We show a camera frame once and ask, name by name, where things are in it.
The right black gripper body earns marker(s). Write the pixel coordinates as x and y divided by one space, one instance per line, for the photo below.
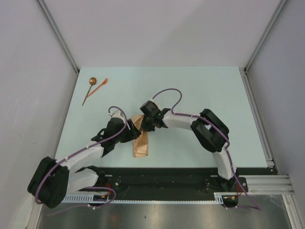
149 120

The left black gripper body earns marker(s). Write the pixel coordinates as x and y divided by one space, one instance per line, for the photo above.
121 137

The orange cloth napkin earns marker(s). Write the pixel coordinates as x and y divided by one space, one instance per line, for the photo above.
141 143

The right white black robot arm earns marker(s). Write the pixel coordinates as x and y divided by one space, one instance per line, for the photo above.
209 130

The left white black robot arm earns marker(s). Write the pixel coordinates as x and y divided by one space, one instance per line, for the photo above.
54 179

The orange plastic fork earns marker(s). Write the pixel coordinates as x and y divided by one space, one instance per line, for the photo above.
103 83

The copper spoon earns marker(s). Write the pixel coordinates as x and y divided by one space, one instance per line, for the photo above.
92 82

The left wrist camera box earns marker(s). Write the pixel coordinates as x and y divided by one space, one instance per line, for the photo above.
117 114

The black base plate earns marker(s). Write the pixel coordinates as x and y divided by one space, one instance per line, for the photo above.
167 184

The slotted cable duct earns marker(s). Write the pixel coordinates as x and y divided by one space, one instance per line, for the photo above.
101 199

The left aluminium frame post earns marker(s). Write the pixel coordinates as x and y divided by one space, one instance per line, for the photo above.
57 34

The aluminium frame post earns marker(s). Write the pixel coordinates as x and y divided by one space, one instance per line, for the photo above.
57 34
266 33

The right aluminium frame post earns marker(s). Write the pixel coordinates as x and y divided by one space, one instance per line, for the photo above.
266 33

